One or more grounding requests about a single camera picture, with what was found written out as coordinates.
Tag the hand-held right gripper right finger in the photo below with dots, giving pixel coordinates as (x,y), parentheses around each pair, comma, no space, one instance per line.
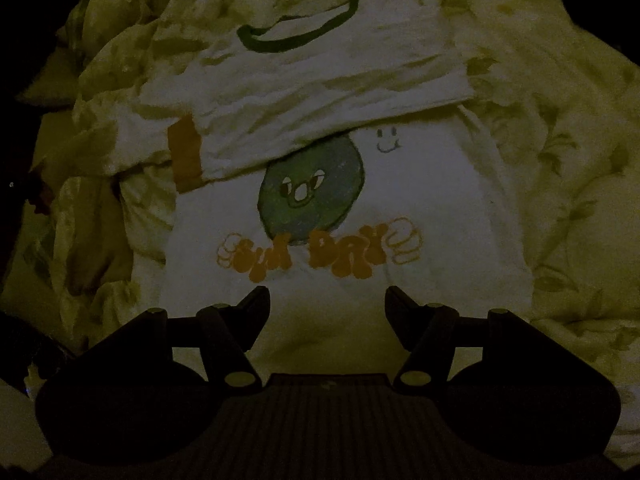
(397,305)

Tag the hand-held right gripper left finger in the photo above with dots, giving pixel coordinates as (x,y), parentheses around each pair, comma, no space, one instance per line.
(257,305)

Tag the white printed t-shirt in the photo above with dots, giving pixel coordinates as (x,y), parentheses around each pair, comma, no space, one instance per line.
(400,195)

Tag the floral bed blanket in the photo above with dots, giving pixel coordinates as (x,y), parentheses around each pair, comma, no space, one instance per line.
(575,150)

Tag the white cloth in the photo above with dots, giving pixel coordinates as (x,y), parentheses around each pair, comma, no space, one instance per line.
(17,425)

